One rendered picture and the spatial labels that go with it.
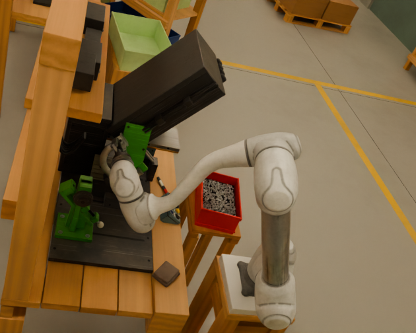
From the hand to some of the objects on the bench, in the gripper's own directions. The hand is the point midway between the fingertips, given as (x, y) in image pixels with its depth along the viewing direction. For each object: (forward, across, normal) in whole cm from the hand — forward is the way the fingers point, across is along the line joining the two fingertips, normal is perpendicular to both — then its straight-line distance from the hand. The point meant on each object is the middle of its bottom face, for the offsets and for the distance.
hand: (120, 143), depth 220 cm
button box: (+5, -45, +3) cm, 46 cm away
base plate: (+23, -20, +19) cm, 36 cm away
